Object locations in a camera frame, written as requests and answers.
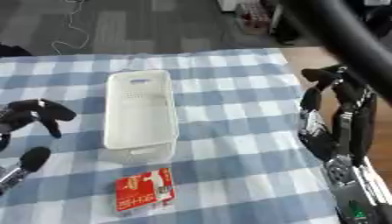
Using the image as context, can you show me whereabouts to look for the black curved bar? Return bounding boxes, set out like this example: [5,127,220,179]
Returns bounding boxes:
[278,0,392,107]

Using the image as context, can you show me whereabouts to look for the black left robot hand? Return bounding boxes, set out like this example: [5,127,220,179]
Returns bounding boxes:
[0,98,79,197]

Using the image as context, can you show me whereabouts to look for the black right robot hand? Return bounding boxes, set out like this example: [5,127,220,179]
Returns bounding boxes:
[297,64,380,168]

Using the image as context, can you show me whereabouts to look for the white cable on floor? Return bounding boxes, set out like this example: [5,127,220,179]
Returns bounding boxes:
[49,0,92,56]

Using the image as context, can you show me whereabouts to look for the red snack packet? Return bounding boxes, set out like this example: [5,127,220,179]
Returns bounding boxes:
[115,167,178,213]

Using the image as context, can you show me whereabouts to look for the white plastic basket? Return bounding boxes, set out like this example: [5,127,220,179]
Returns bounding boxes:
[102,69,181,163]

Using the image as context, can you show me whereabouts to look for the dark object at table edge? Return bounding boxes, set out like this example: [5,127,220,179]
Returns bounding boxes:
[0,43,34,58]

